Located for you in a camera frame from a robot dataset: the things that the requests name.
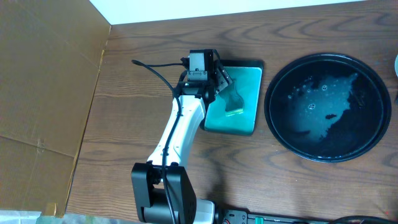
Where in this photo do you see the white plate with green stain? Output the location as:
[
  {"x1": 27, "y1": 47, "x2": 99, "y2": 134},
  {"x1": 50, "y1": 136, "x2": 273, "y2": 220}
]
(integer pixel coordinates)
[{"x1": 394, "y1": 55, "x2": 398, "y2": 77}]

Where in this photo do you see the brown cardboard sheet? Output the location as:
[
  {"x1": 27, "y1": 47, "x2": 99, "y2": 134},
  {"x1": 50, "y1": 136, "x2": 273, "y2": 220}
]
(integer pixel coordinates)
[{"x1": 1, "y1": 0, "x2": 111, "y2": 217}]

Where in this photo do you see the black tray with green water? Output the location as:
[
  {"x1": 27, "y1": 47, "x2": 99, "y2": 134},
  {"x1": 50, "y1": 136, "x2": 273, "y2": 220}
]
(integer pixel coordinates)
[{"x1": 200, "y1": 60, "x2": 264, "y2": 136}]

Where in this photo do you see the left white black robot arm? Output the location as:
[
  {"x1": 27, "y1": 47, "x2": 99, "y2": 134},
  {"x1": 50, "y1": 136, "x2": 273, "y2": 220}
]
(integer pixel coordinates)
[{"x1": 131, "y1": 60, "x2": 232, "y2": 223}]

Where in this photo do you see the round black serving tray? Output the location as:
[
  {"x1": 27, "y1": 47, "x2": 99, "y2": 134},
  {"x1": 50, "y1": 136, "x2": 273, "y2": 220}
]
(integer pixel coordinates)
[{"x1": 264, "y1": 53, "x2": 392, "y2": 163}]

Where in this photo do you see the green yellow sponge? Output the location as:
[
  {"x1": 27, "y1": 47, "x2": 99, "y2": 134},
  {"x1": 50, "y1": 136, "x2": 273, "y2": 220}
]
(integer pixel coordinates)
[{"x1": 220, "y1": 82, "x2": 244, "y2": 116}]

